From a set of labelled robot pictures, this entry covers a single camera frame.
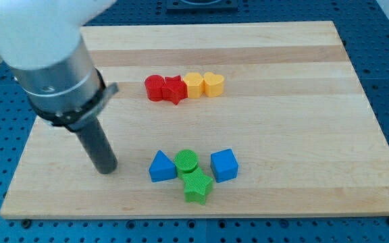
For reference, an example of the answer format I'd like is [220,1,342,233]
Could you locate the yellow heart block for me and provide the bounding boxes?
[203,72,225,97]

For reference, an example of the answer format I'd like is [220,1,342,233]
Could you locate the green star block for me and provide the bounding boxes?
[182,167,213,205]

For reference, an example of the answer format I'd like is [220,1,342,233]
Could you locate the red star block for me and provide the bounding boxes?
[161,76,187,105]

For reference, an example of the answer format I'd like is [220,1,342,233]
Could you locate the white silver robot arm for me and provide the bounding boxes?
[0,0,117,132]

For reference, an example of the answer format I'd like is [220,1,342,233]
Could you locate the light wooden board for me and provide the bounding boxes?
[0,21,389,219]

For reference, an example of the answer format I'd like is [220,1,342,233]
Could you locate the blue triangle block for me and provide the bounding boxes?
[149,151,177,182]

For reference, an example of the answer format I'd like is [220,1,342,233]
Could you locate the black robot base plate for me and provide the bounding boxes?
[165,0,238,11]

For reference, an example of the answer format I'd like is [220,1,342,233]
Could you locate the green cylinder block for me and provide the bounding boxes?
[174,149,199,179]

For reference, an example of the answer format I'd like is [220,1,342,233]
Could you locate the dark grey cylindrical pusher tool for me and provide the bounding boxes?
[75,118,118,174]

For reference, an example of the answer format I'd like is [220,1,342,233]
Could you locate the blue cube block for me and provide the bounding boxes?
[210,148,239,183]

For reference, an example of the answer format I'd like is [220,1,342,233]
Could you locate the yellow pentagon block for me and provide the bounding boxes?
[183,72,204,99]

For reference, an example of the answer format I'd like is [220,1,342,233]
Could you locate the red cylinder block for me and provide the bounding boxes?
[145,75,165,102]

